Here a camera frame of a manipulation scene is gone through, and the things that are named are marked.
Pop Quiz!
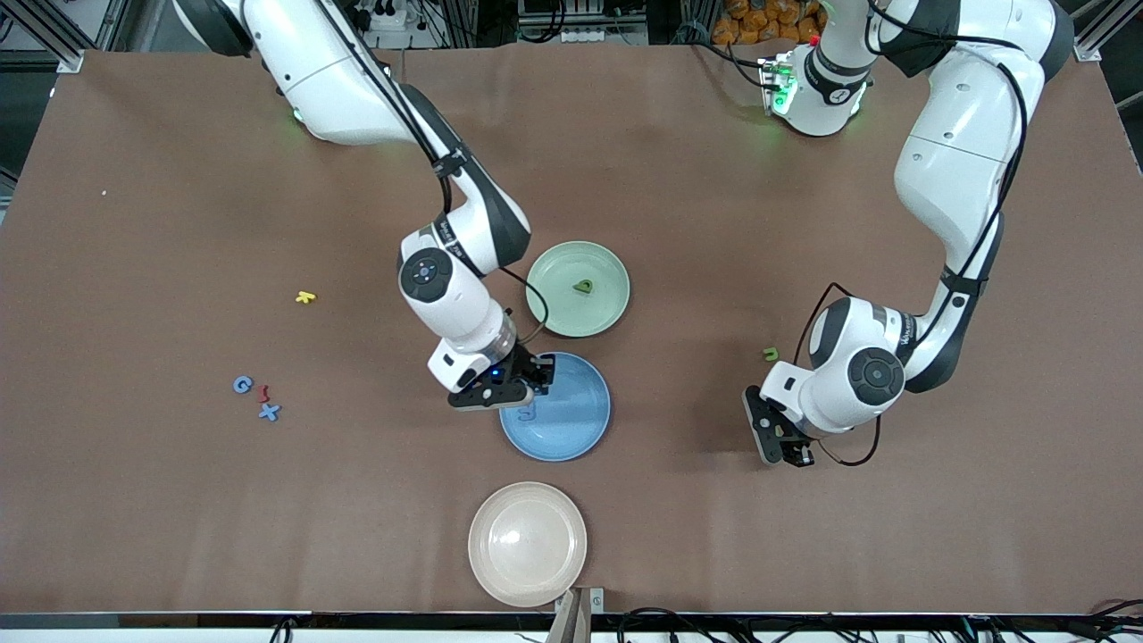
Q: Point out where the table cover mat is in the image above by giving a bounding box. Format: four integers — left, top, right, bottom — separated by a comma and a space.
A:
0, 40, 1143, 617

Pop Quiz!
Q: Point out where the beige plate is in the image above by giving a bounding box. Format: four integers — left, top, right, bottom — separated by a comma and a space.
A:
468, 482, 588, 608

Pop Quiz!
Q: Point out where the white power strip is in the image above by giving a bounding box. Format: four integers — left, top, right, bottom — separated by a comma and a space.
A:
357, 0, 409, 32
561, 25, 648, 44

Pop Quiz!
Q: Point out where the black floor cable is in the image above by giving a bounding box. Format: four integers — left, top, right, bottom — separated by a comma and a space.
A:
616, 607, 715, 643

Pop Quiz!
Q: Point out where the light green plate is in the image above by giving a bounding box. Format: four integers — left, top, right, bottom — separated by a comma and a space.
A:
525, 241, 631, 338

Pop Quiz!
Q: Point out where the blue plate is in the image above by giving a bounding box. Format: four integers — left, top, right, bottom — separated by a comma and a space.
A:
498, 352, 612, 463

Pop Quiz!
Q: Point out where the aluminium frame profile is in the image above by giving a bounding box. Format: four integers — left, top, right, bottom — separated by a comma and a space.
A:
1074, 0, 1143, 63
0, 0, 86, 74

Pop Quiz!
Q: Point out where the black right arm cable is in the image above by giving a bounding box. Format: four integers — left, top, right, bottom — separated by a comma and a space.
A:
317, 0, 550, 349

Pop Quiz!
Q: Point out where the bag of orange fruit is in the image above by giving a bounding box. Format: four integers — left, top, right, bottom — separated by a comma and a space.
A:
712, 0, 827, 46

